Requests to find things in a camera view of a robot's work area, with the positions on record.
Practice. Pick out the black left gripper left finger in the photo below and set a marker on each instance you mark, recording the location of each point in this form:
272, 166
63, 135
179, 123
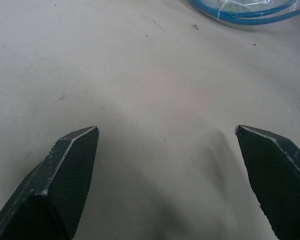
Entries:
52, 190

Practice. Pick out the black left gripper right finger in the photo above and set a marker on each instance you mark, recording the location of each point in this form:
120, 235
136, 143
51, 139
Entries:
277, 180

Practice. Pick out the blue-rimmed clear container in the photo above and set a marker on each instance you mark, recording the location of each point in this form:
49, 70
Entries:
242, 13

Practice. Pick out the clear plastic bag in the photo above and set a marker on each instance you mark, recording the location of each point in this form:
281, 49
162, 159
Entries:
240, 6

